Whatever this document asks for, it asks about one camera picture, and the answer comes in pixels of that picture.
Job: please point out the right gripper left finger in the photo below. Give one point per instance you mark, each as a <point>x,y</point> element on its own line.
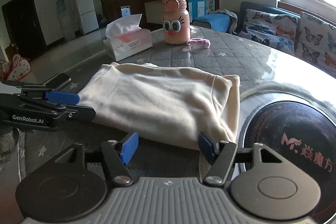
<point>116,155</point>

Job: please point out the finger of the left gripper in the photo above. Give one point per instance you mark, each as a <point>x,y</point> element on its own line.
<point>39,91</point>
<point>79,113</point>

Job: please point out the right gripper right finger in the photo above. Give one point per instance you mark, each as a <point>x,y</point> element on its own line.
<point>220,156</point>

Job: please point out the cream sweatshirt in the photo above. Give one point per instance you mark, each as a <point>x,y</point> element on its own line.
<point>170,105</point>

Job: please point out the black smartphone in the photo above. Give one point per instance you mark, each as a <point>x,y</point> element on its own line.
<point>58,82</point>

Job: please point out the water dispenser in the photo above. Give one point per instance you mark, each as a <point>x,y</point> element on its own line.
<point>65,21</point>

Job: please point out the white refrigerator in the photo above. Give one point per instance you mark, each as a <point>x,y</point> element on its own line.
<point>87,16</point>

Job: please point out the black induction cooker plate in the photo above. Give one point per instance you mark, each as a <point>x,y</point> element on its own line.
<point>294,145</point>

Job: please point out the tissue box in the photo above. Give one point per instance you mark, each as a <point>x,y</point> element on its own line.
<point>125,38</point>

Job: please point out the pink cartoon water bottle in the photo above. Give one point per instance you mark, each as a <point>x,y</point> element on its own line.
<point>175,22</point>

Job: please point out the blue folded blanket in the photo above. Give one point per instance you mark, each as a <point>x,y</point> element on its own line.
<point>221,20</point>

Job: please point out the flat butterfly pillow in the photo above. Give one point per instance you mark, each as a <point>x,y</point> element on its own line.
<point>280,34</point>

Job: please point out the blue sofa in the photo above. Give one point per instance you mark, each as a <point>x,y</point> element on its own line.
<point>260,13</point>

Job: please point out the upright butterfly pillow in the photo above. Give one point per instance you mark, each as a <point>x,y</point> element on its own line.
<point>315,42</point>

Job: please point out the blue white cabinet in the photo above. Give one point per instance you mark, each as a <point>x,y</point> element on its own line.
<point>197,8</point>

